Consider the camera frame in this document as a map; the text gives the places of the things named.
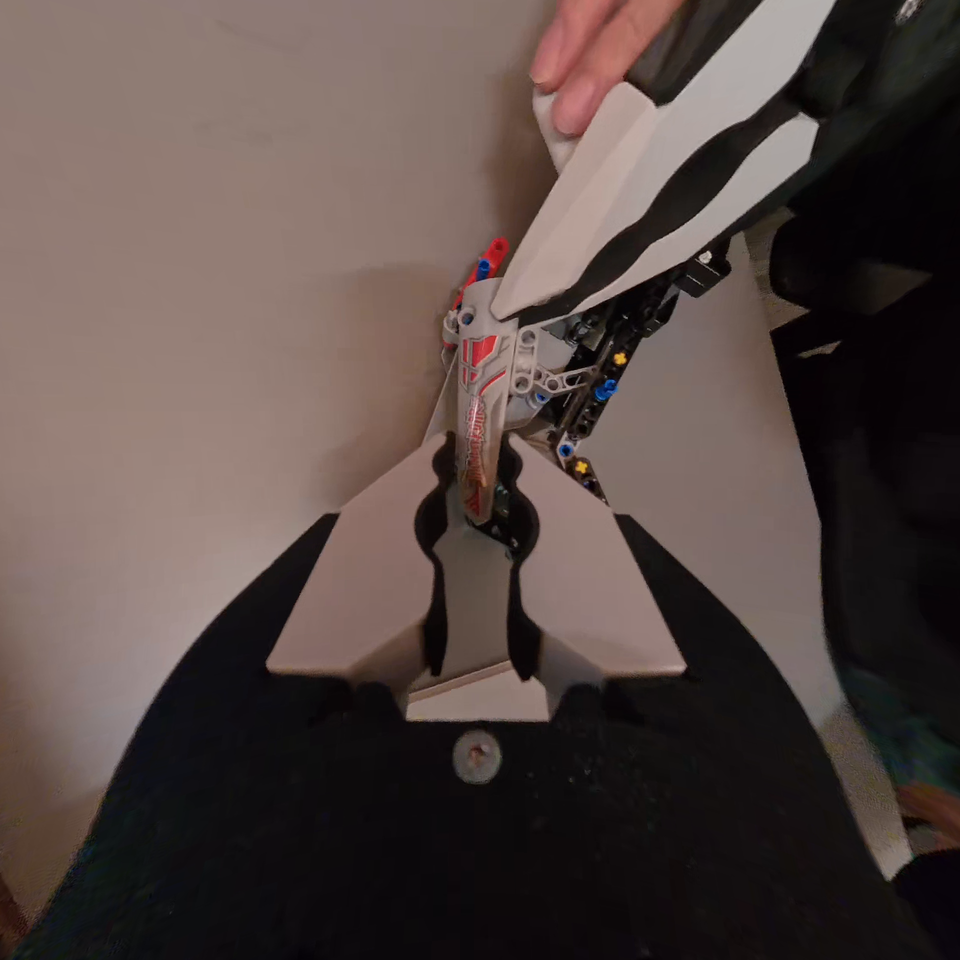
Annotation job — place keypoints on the toy brick truck chassis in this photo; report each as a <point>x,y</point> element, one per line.
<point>592,405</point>

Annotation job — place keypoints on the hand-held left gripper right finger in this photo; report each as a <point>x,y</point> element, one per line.
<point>592,592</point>

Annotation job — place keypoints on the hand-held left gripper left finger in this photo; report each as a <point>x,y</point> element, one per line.
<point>360,592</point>

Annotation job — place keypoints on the grey toy panel red print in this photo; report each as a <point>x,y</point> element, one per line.
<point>480,390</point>

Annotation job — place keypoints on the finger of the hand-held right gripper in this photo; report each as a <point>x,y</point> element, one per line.
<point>592,195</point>
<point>742,187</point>

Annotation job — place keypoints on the black chair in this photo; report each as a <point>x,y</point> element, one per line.
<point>885,450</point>

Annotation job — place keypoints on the person's right hand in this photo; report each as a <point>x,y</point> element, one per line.
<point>592,52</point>

